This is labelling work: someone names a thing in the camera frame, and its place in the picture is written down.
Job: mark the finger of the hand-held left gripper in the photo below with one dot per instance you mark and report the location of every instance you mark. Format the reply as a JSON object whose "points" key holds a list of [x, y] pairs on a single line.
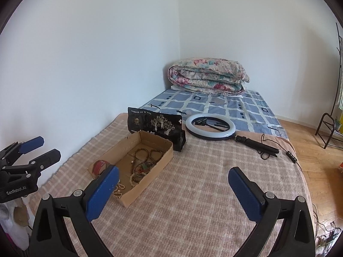
{"points": [[48, 158], [30, 143]]}

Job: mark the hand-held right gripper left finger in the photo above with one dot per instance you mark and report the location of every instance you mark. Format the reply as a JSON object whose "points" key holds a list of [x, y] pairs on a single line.
{"points": [[103, 195]]}

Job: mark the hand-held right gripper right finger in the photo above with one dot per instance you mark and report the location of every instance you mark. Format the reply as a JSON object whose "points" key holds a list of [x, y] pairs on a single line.
{"points": [[245, 192]]}

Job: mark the cardboard box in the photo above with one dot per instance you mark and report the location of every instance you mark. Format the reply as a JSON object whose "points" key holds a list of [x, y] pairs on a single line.
{"points": [[150, 174]]}

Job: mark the person's left hand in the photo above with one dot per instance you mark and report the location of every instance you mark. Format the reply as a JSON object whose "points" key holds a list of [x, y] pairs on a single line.
{"points": [[16, 216]]}

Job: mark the black tripod stand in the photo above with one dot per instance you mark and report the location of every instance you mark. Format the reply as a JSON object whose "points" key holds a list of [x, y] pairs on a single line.
{"points": [[257, 146]]}

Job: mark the pink plaid blanket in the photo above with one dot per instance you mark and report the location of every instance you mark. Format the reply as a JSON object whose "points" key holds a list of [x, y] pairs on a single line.
{"points": [[187, 206]]}

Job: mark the blue checked bed sheet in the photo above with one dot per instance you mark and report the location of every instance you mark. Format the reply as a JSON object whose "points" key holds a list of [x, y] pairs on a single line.
{"points": [[222, 107]]}

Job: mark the black bag with tree print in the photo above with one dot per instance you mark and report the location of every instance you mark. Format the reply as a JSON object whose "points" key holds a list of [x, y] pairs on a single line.
{"points": [[158, 124]]}

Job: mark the black metal rack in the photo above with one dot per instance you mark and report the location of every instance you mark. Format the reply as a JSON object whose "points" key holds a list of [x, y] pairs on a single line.
{"points": [[325, 128]]}

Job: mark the folded floral quilt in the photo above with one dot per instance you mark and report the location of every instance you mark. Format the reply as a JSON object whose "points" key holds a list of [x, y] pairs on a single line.
{"points": [[209, 76]]}

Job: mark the thin dark coat stand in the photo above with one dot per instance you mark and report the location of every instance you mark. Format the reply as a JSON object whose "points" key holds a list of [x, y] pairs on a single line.
{"points": [[339, 48]]}

